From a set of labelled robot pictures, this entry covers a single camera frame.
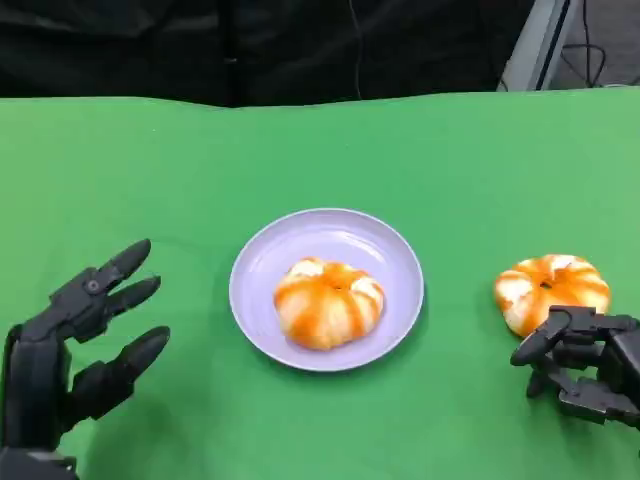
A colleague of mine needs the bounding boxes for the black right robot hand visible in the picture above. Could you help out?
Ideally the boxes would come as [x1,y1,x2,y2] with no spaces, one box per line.
[509,305,640,432]

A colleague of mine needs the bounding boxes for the black looped floor cable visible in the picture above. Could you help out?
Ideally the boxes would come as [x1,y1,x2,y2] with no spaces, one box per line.
[559,0,607,89]

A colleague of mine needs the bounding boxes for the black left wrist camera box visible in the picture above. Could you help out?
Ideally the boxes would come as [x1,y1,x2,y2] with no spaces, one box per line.
[0,446,79,480]

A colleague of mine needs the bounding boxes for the orange and white bread roll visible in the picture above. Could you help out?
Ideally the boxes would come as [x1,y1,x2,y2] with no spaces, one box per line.
[493,254,612,338]
[272,256,386,351]

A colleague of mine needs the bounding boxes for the grey metal frame post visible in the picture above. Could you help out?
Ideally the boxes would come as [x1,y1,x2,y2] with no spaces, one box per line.
[495,0,586,92]

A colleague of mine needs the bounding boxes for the lilac plate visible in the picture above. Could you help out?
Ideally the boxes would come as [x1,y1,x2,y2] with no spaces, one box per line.
[228,208,426,374]

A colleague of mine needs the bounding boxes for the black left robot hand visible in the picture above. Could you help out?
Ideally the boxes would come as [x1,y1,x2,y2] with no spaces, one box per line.
[0,238,172,450]

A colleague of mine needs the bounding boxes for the green table cloth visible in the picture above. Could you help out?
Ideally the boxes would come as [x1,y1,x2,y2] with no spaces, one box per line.
[0,84,640,480]

